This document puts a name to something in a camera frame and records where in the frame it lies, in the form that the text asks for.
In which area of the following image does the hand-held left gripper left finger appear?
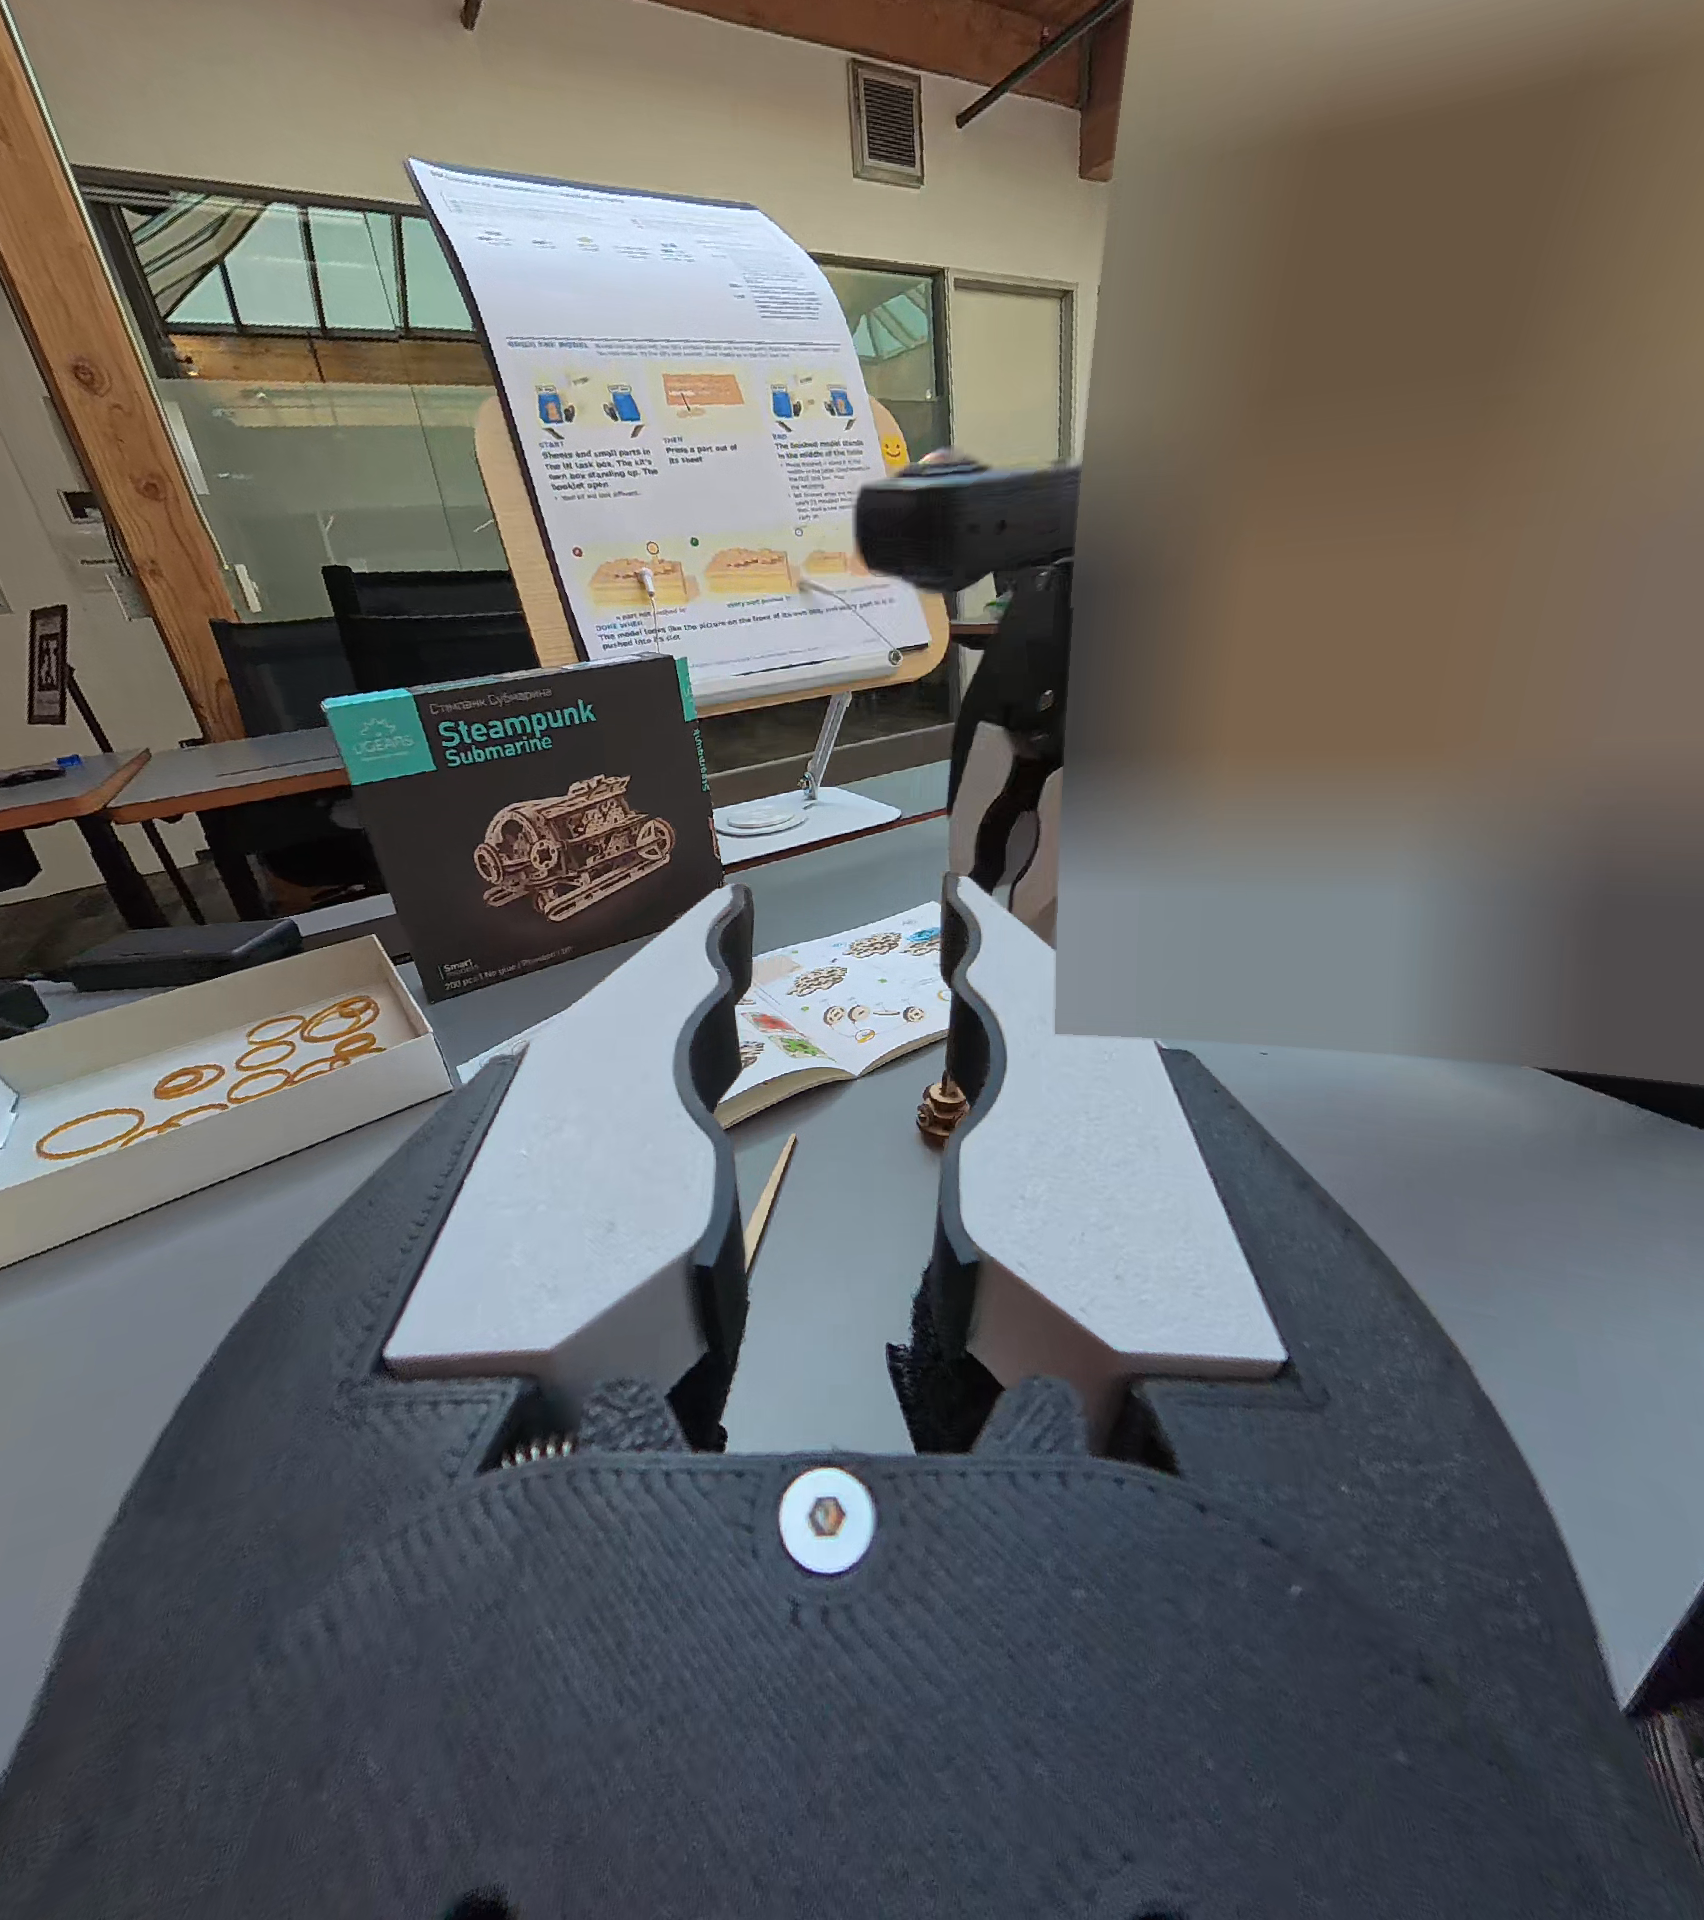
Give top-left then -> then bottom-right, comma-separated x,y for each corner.
384,884 -> 755,1411

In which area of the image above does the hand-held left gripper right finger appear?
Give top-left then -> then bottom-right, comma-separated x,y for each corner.
933,873 -> 1290,1390

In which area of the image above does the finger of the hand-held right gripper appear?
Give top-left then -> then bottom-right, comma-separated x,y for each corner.
945,703 -> 1020,901
997,756 -> 1067,949

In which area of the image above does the grey side desk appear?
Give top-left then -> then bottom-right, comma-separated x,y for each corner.
108,729 -> 351,920
0,750 -> 152,931

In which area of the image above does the wooden toothpick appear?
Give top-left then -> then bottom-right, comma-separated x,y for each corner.
742,1134 -> 798,1278

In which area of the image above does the open assembly booklet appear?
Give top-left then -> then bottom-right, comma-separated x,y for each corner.
714,904 -> 954,1130

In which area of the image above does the white printed instruction sheet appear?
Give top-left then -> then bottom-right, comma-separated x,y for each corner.
406,156 -> 947,699

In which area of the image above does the pile of rubber bands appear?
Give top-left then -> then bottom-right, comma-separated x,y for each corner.
33,991 -> 390,1163

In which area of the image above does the black teal model kit box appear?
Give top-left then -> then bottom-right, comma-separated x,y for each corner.
322,654 -> 724,1004

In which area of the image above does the wooden book stand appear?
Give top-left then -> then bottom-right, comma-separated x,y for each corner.
474,392 -> 954,716

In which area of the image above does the black power bank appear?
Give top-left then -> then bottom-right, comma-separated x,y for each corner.
67,918 -> 302,995

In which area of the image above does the black office chair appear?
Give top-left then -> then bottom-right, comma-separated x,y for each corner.
322,564 -> 542,708
209,614 -> 351,740

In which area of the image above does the small black floor sign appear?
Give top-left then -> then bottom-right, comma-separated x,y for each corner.
29,604 -> 119,751

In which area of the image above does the wall air vent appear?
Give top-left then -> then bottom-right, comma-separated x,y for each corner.
852,59 -> 926,186

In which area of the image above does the wooden support post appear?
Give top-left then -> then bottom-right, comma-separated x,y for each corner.
0,0 -> 246,743

